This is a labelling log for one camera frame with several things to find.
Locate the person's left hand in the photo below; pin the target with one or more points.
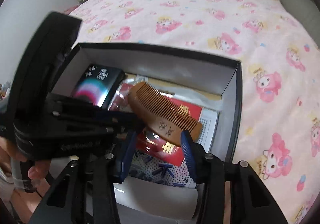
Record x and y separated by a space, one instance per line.
38 170

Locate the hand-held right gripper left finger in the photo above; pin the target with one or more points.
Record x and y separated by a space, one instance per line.
127 154

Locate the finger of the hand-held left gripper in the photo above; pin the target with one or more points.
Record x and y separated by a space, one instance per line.
112 129
87 109

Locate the brown wooden comb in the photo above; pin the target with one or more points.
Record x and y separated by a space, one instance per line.
150 106

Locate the white blue printed packet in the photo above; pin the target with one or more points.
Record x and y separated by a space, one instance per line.
160 171

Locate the pink printed blanket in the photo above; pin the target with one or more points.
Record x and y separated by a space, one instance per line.
200 26

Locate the red printed envelope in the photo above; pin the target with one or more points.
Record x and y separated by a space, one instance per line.
172 156

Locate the glossy red packet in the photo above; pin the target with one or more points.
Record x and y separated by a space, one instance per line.
120 101

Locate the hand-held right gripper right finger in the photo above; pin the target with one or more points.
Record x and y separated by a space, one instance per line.
188 154

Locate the black cardboard box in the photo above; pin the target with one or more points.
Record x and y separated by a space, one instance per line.
235 114

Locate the grey sofa cushion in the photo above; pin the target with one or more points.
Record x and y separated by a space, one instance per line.
300 1

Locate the small black rainbow box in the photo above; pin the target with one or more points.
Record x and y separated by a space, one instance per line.
100 81

